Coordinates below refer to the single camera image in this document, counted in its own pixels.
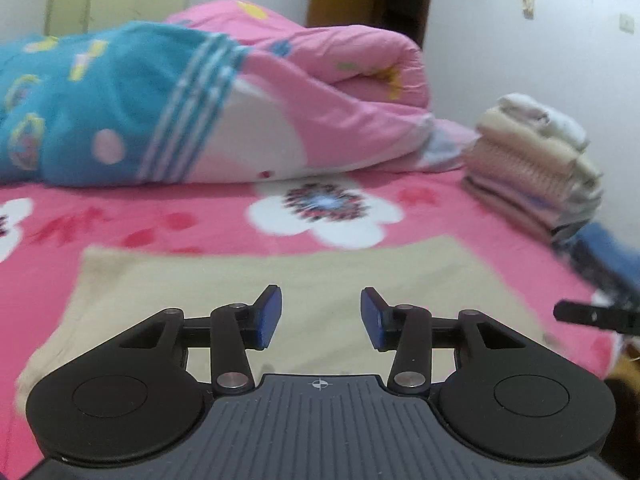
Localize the beige trousers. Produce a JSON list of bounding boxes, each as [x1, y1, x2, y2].
[[14, 236, 553, 411]]

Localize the folded clothes stack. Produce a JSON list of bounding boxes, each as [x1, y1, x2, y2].
[[462, 93, 604, 244]]

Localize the blue folded garment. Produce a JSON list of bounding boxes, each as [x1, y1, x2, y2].
[[553, 222, 639, 302]]

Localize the pink floral bed sheet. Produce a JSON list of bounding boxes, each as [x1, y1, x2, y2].
[[1, 171, 620, 479]]

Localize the blue pink floral quilt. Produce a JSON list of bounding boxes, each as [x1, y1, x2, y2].
[[1, 0, 475, 188]]

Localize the wall power socket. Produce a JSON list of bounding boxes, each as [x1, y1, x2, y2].
[[618, 13, 636, 35]]

